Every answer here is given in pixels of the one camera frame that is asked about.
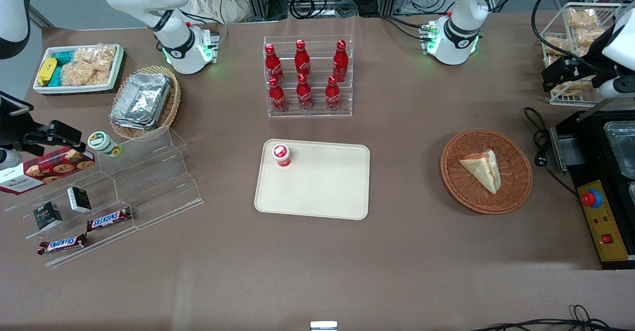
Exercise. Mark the black machine with yellow panel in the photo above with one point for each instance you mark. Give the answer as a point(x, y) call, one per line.
point(600, 222)

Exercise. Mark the red and white cup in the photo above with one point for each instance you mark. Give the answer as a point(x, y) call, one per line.
point(282, 155)

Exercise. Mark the clear acrylic bottle rack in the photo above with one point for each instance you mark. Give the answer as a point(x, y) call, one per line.
point(307, 110)

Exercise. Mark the clear bag of rice crackers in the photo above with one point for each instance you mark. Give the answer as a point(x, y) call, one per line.
point(89, 65)

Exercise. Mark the bagged bread pack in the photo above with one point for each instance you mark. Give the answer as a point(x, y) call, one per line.
point(583, 17)
point(555, 45)
point(588, 37)
point(570, 88)

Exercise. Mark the red tartan cookie box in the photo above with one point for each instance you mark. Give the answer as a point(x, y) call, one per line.
point(47, 169)

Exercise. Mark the red Coca-Cola bottle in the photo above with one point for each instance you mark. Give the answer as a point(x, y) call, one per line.
point(277, 97)
point(304, 94)
point(272, 64)
point(340, 62)
point(301, 60)
point(332, 95)

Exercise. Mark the stack of foil trays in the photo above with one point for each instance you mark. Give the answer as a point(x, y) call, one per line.
point(141, 100)

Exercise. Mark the teal snack packet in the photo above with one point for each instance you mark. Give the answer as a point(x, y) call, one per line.
point(56, 76)
point(64, 57)

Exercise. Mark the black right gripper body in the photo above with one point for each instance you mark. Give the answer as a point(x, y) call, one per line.
point(11, 128)

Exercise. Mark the clear acrylic stepped stand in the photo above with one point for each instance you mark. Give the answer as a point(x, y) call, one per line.
point(149, 182)

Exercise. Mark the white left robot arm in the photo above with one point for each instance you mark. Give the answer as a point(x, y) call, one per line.
point(466, 3)

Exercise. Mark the green-lidded sunflower cup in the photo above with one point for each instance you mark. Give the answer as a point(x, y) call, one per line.
point(103, 142)

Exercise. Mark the round brown wicker basket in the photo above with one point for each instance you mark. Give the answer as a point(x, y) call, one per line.
point(466, 192)

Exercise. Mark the Snickers bar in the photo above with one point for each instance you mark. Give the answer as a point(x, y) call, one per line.
point(62, 244)
point(109, 219)

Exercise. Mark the beige plastic tray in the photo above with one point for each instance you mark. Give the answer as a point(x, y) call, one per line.
point(322, 187)

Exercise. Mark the white rectangular snack bin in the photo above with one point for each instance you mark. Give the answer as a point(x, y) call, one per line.
point(79, 89)

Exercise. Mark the triangular wrapped sandwich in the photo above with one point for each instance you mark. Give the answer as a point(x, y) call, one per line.
point(483, 169)

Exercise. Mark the yellow snack packet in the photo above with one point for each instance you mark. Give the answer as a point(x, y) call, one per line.
point(47, 71)

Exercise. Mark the small black box white label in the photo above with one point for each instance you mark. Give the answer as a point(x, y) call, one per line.
point(79, 199)

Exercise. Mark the oval wicker basket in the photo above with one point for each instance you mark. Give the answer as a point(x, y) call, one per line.
point(171, 105)

